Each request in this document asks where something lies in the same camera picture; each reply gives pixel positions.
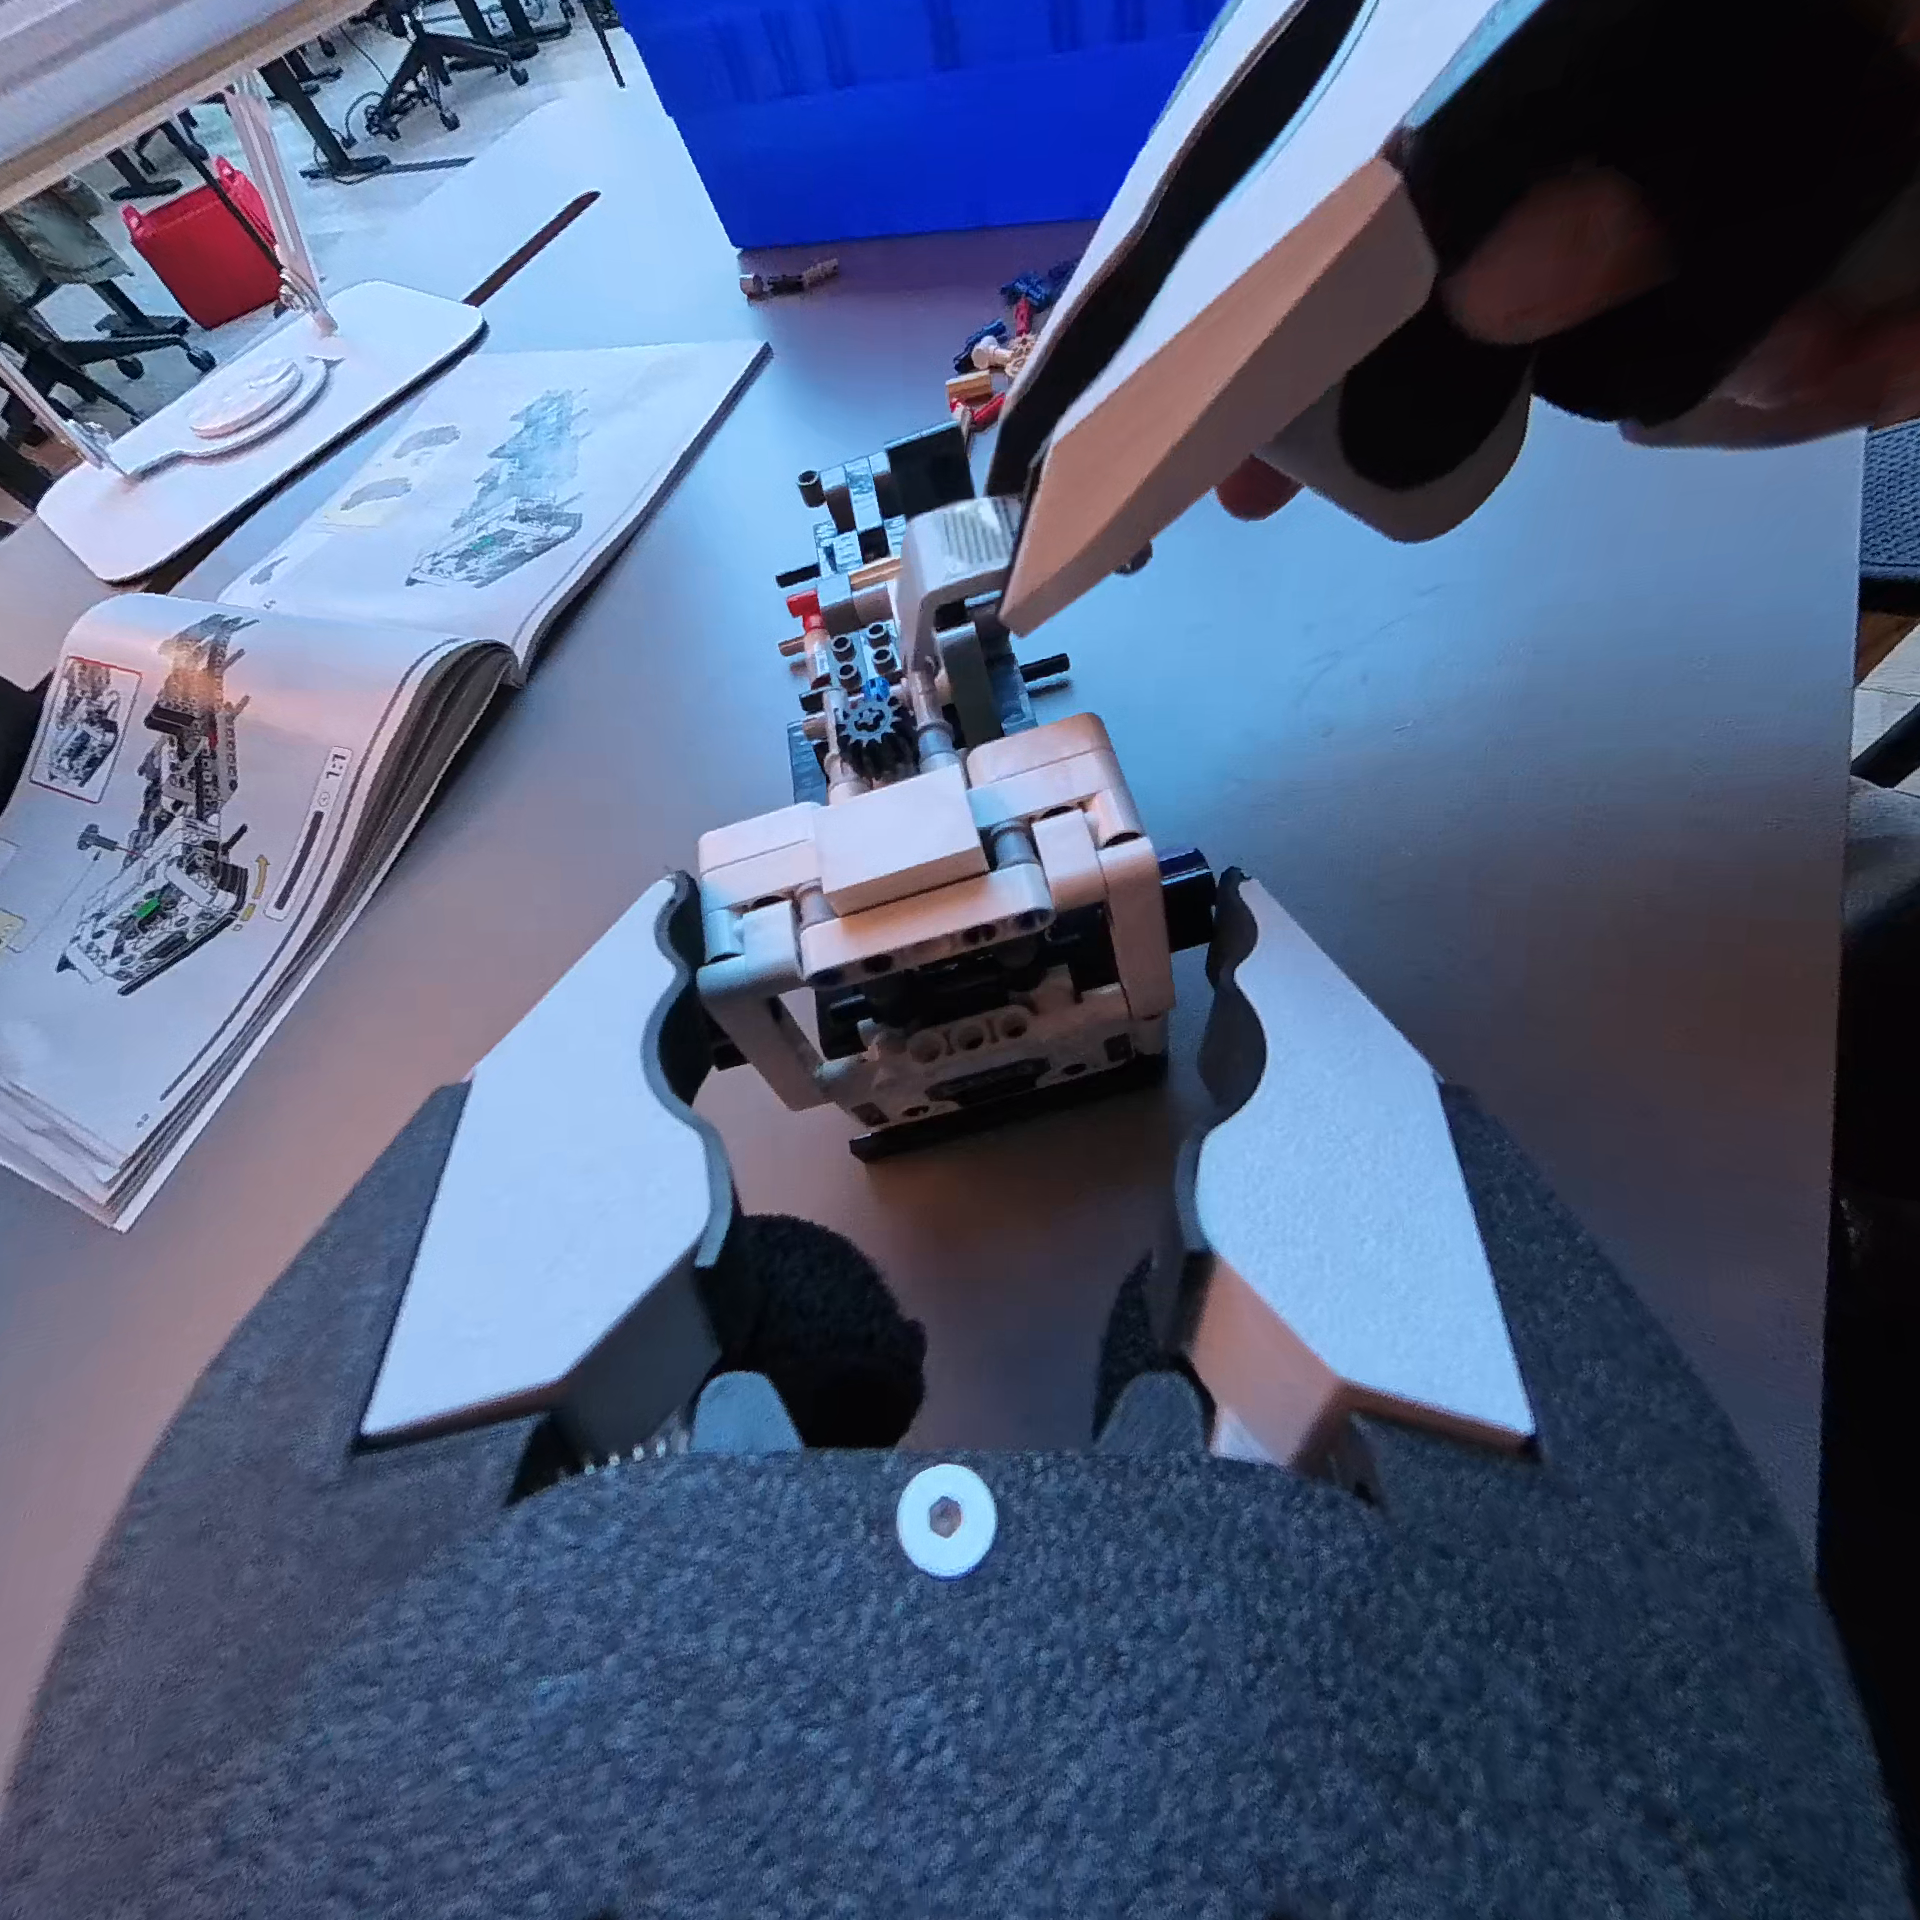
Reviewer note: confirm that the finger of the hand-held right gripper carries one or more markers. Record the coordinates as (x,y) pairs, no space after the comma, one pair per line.
(1192,151)
(1200,405)

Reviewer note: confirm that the small brown lego connector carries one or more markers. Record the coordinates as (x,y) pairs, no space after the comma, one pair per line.
(788,279)

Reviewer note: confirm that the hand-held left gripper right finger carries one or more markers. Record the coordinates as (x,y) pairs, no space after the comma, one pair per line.
(1335,1200)

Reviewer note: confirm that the person's right hand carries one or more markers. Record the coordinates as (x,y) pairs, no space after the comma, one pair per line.
(1560,248)

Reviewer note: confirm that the pile of small lego pins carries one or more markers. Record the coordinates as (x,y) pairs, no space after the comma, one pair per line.
(991,356)

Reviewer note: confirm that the open instruction booklet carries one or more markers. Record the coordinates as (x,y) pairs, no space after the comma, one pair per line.
(451,511)

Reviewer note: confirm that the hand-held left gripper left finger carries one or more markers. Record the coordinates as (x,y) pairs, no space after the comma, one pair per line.
(571,1200)

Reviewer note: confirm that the grey lego panel piece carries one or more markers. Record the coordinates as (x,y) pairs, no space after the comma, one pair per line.
(945,548)

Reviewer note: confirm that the lego truck chassis model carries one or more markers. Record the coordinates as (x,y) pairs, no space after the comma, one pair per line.
(900,854)

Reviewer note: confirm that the wooden document holder stand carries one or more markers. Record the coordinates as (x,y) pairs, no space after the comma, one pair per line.
(390,339)

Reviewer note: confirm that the blue plastic bin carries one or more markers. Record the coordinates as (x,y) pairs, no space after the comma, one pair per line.
(900,120)

